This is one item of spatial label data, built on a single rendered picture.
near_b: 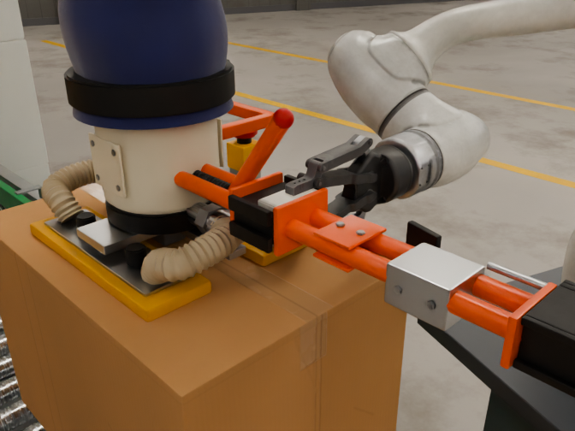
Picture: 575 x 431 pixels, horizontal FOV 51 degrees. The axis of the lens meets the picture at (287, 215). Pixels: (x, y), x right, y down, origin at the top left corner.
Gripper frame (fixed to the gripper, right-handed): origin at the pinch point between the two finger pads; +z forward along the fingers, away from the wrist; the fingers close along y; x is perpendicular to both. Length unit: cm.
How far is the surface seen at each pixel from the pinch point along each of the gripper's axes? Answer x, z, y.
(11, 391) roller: 76, 15, 66
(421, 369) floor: 46, -116, 120
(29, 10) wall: 1000, -384, 94
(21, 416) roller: 67, 16, 67
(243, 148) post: 65, -49, 20
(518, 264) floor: 56, -216, 120
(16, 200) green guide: 160, -23, 57
